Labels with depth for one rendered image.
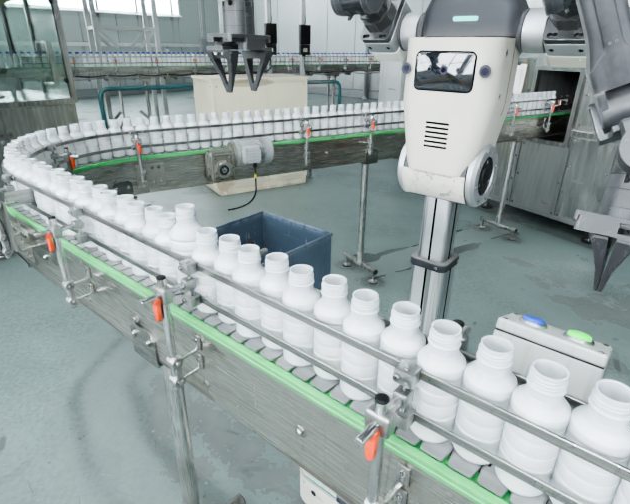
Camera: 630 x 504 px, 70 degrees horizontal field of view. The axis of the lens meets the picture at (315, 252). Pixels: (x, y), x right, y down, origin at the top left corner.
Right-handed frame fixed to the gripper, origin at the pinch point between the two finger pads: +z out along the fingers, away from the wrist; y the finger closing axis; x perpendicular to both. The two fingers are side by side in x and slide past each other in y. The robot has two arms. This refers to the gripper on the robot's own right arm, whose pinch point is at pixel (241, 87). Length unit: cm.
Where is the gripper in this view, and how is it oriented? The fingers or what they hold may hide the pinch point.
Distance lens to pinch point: 93.2
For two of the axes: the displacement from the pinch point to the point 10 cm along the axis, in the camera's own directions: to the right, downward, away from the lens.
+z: -0.2, 9.1, 4.1
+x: 7.7, 2.7, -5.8
